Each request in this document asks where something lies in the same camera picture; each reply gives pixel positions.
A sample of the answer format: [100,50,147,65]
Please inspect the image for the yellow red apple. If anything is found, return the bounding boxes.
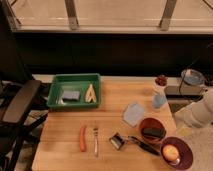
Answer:
[163,144,179,162]

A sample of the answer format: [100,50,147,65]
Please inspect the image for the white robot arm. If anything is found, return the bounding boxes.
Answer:
[175,89,213,128]

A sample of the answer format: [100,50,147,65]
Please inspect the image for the green plastic tray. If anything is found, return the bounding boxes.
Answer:
[47,73,101,110]

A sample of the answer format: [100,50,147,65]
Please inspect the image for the beige wooden tongs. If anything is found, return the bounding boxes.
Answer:
[85,84,97,103]

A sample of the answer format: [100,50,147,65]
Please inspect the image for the light blue cloth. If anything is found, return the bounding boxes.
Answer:
[123,102,144,127]

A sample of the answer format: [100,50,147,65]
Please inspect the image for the blue sponge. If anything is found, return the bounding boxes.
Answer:
[62,90,80,101]

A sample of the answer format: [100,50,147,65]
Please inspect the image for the blue plastic cup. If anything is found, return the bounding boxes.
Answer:
[152,92,167,109]

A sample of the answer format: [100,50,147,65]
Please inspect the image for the silver fork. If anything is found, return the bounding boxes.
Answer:
[93,127,98,157]

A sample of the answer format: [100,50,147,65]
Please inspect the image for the black block in bowl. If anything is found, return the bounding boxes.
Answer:
[142,128,166,138]

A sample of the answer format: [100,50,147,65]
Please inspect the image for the orange carrot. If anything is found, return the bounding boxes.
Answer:
[79,125,86,152]

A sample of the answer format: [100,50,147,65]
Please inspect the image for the orange bowl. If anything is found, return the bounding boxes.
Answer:
[139,118,166,144]

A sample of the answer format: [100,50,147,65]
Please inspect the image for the black office chair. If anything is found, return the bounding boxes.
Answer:
[0,80,47,171]

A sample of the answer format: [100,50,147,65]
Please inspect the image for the dark purple bowl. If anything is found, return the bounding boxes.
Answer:
[160,137,193,170]

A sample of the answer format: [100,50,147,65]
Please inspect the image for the metal peeler with black handle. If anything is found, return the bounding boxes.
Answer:
[109,133,160,156]

